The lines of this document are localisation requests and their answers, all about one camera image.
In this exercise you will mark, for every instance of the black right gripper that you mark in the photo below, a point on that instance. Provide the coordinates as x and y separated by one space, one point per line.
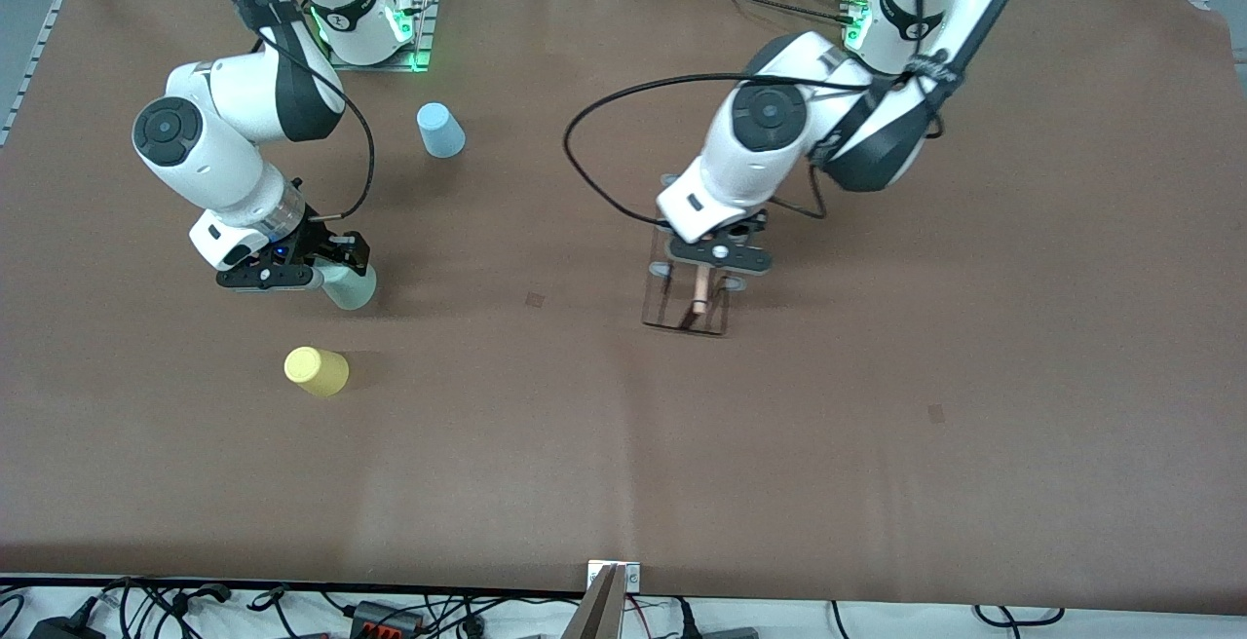
314 239

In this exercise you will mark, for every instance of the pale green plastic cup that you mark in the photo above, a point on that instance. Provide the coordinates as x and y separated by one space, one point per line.
351 288

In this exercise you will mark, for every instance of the yellow plastic cup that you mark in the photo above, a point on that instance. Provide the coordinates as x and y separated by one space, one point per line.
317 371

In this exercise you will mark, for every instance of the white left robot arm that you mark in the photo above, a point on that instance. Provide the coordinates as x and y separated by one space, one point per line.
740 162

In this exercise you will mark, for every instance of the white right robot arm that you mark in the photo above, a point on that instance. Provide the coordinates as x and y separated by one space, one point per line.
229 162

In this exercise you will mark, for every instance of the light blue plastic cup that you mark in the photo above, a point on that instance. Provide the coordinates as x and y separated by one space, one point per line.
440 131

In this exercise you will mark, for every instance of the brown table cover sheet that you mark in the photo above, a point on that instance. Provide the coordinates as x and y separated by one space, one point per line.
779 473

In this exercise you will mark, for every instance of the black orange connector box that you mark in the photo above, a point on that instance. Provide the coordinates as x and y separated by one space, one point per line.
385 617

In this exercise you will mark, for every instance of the black power adapter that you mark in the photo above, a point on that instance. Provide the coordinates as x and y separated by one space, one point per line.
63 629

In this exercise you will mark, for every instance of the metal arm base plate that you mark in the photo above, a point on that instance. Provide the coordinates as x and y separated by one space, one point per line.
426 25

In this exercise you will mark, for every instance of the slotted metal edge rail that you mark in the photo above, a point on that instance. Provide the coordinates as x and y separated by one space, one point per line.
34 55

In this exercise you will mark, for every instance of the small metal bracket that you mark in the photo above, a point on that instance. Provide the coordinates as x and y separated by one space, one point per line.
633 576

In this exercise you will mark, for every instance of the grey camera stand post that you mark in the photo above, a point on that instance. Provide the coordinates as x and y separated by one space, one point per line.
594 615

